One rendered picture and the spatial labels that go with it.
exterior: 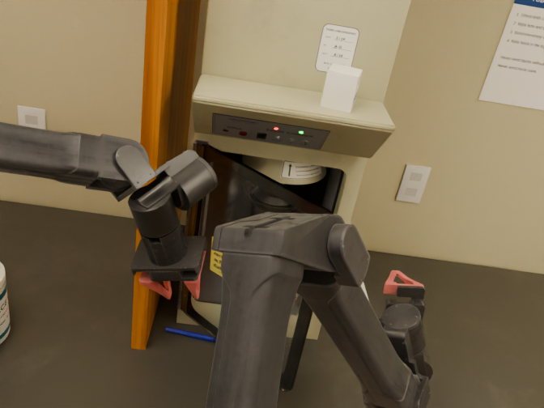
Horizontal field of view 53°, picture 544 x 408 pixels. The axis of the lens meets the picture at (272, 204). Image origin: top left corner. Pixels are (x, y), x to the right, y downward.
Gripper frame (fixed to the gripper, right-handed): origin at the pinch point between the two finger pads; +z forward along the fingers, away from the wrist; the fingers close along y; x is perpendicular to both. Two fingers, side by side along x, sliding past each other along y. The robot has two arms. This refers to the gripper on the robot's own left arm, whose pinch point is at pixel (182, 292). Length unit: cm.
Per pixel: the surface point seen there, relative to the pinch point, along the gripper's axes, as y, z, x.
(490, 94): -62, 11, -74
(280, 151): -14.0, -6.5, -27.8
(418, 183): -45, 34, -67
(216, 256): -0.8, 9.0, -16.6
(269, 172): -11.1, -1.1, -29.0
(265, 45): -13.3, -25.7, -31.2
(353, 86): -27.6, -21.4, -23.2
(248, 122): -10.5, -17.4, -20.9
